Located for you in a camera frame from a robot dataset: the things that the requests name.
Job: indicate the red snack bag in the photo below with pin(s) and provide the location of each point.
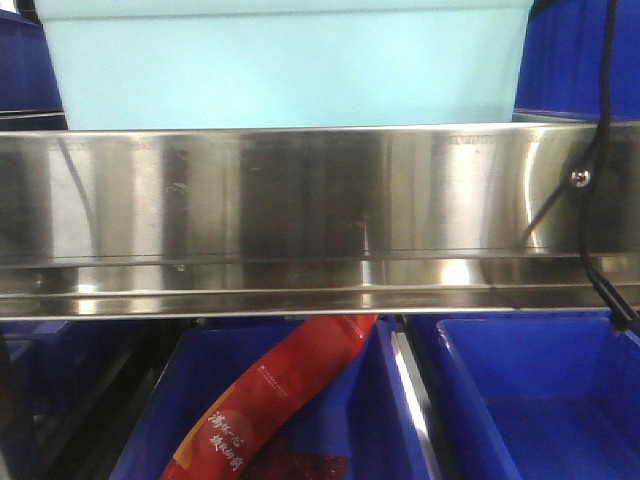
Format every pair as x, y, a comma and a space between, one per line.
234, 428

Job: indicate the dark blue bin lower left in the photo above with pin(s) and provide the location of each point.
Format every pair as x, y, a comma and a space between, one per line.
66, 358

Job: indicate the light blue plastic bin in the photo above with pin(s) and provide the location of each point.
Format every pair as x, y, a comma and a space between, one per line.
132, 65

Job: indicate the shelf rail screw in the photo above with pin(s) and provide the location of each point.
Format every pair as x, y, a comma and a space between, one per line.
580, 178

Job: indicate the dark blue bin upper right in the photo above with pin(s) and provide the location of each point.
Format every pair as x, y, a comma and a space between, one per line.
561, 59

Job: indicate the dark blue bin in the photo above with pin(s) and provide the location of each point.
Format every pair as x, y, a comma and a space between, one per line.
28, 81
66, 358
533, 396
561, 59
359, 427

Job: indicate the dark blue bin lower centre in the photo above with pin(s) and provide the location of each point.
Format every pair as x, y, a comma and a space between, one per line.
359, 427

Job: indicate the dark blue bin upper left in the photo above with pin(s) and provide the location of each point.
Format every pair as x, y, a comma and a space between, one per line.
28, 81

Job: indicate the stainless steel shelf rail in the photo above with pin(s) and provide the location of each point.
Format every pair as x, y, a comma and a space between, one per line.
101, 225

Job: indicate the dark blue bin lower right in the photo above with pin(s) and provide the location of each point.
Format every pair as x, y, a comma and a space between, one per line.
533, 396

